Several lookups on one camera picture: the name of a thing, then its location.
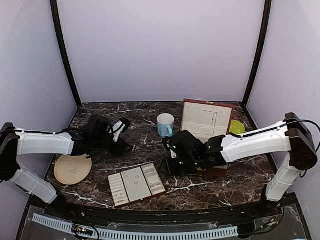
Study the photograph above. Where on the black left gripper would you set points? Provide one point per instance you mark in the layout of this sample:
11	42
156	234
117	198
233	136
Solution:
122	149

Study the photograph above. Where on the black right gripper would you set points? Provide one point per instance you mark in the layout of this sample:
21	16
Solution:
169	170

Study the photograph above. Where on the brown jewelry tray insert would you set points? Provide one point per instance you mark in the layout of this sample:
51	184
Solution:
124	192

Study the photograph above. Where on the brown jewelry box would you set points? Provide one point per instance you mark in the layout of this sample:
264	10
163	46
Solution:
206	119

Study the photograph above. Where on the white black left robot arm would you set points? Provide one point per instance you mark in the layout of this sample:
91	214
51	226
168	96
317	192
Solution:
15	142

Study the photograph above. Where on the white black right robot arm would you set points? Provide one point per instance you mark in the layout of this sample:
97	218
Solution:
290	136

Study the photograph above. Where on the light blue mug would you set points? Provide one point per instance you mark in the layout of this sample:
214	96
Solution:
165	125

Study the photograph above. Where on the beige round plate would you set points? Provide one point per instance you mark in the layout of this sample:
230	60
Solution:
71	170

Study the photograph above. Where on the green bowl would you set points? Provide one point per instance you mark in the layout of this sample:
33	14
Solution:
236	127

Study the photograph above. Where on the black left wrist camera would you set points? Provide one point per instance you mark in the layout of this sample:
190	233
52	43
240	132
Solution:
121	126

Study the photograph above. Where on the black front table rail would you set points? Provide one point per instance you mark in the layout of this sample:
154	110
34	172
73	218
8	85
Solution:
103	216

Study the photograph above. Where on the white slotted cable duct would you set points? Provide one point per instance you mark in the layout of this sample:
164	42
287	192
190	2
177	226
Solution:
118	231

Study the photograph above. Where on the black left corner post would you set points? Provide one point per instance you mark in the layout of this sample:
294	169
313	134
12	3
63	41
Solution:
63	51

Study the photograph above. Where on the black corner post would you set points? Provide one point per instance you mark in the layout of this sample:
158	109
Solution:
63	51
258	52

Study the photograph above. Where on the black right corner post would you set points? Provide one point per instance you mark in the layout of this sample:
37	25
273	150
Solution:
258	52

